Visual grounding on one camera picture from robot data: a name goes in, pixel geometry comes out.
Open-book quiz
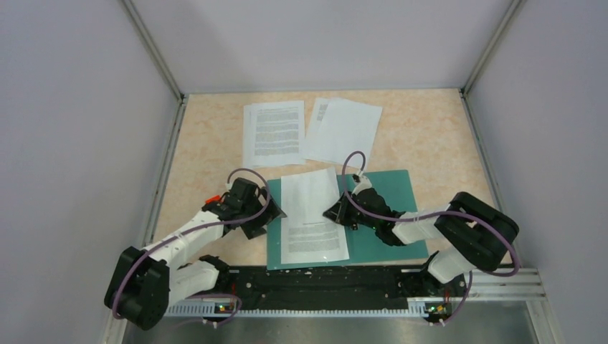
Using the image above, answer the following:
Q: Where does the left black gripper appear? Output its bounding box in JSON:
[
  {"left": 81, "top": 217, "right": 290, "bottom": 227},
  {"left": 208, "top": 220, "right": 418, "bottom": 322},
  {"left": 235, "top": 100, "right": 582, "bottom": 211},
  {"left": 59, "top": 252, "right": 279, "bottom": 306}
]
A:
[{"left": 241, "top": 187, "right": 286, "bottom": 239}]

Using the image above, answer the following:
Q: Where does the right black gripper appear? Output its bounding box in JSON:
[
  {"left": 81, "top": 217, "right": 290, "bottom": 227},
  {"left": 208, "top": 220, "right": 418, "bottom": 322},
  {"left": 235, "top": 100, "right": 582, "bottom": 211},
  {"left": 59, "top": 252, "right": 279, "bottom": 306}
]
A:
[{"left": 323, "top": 190, "right": 379, "bottom": 230}]

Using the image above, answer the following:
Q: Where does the printed paper sheet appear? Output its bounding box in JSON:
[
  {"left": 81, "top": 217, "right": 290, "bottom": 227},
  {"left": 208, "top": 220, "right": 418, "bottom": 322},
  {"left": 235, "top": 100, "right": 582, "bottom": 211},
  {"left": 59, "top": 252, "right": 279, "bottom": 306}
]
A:
[
  {"left": 280, "top": 167, "right": 350, "bottom": 266},
  {"left": 306, "top": 97, "right": 331, "bottom": 140},
  {"left": 247, "top": 100, "right": 305, "bottom": 167}
]

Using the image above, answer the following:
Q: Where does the green file folder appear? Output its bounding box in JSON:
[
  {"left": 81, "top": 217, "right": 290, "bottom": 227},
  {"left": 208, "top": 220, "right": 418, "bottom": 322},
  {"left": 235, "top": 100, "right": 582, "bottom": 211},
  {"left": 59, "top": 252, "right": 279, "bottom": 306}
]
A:
[{"left": 267, "top": 170, "right": 429, "bottom": 270}]

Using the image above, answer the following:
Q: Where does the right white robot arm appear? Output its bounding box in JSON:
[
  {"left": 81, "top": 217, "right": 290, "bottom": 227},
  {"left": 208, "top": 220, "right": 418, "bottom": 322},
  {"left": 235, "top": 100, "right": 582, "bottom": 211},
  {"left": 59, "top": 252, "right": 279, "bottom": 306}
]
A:
[{"left": 323, "top": 187, "right": 520, "bottom": 295}]

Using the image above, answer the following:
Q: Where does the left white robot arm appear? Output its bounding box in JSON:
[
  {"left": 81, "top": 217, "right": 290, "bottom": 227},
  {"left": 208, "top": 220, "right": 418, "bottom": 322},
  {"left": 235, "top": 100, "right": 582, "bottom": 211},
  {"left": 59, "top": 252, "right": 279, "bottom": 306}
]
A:
[{"left": 103, "top": 178, "right": 286, "bottom": 330}]

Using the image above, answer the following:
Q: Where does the red block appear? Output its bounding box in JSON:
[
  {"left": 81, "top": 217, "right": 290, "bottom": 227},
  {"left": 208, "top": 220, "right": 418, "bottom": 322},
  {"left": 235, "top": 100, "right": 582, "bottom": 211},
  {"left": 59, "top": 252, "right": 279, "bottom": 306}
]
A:
[{"left": 205, "top": 195, "right": 221, "bottom": 204}]

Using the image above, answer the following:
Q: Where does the blank paper sheet middle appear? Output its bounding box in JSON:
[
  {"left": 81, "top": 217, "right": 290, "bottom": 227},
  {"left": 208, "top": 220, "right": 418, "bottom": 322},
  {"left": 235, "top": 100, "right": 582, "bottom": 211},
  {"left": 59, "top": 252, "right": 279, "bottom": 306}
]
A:
[{"left": 303, "top": 97, "right": 383, "bottom": 165}]

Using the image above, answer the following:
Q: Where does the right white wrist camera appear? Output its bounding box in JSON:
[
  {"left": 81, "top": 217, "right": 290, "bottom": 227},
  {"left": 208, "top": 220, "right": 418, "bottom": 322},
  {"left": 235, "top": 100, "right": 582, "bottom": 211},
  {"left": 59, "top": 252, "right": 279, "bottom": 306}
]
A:
[{"left": 352, "top": 174, "right": 373, "bottom": 195}]

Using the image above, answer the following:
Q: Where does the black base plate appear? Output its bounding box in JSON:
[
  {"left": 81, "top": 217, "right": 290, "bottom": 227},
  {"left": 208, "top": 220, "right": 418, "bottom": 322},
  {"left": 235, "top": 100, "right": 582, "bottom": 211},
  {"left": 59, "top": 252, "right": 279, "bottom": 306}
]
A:
[{"left": 209, "top": 265, "right": 466, "bottom": 310}]

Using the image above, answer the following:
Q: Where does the grey slotted cable duct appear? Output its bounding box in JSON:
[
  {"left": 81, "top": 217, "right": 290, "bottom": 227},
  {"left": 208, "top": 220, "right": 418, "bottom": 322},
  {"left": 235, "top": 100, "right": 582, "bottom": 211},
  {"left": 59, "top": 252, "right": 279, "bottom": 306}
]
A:
[{"left": 164, "top": 300, "right": 429, "bottom": 318}]

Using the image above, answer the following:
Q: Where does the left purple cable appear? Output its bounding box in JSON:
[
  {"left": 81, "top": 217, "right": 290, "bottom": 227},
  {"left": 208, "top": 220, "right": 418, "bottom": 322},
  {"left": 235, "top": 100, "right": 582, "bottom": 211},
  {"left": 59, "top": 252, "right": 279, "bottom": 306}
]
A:
[{"left": 111, "top": 168, "right": 272, "bottom": 320}]

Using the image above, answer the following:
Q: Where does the purple cable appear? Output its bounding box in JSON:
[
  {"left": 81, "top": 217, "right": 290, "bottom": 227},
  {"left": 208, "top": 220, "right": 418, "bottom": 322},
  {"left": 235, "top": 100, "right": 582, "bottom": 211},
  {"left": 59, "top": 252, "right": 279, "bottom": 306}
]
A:
[
  {"left": 111, "top": 168, "right": 272, "bottom": 320},
  {"left": 341, "top": 150, "right": 522, "bottom": 326}
]

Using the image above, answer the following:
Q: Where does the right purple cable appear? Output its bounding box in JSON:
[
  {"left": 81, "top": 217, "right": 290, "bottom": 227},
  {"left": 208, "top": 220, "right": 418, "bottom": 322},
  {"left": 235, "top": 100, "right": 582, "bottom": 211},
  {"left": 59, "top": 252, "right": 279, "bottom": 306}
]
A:
[{"left": 341, "top": 150, "right": 522, "bottom": 326}]

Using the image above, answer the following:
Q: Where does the aluminium frame rail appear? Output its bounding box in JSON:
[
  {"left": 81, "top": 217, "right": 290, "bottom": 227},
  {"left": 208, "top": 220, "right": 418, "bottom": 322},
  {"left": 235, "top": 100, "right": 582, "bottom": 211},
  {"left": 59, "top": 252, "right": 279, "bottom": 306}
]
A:
[{"left": 468, "top": 268, "right": 546, "bottom": 301}]

